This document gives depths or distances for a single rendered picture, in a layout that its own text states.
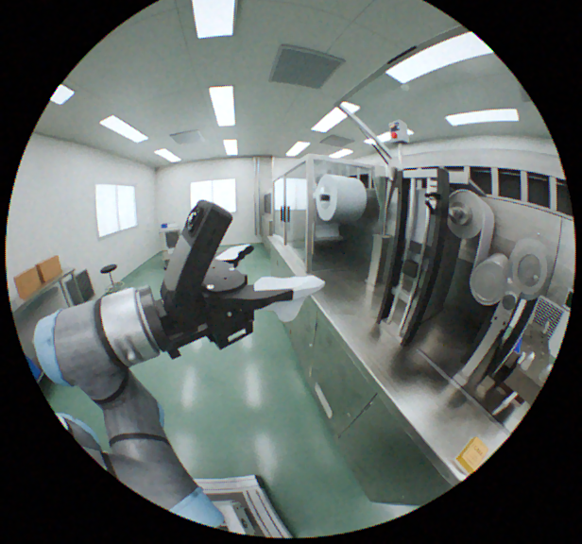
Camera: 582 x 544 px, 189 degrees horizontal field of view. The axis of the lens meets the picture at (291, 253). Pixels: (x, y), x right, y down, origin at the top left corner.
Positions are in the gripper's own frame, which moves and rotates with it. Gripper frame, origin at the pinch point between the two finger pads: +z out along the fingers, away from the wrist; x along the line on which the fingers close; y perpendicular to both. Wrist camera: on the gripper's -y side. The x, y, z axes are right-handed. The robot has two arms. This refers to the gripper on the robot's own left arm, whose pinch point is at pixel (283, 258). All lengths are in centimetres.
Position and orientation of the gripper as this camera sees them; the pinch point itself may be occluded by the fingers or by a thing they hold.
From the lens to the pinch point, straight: 26.3
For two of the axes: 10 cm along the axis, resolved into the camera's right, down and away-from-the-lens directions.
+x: 7.4, 3.2, -5.9
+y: -1.0, 9.2, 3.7
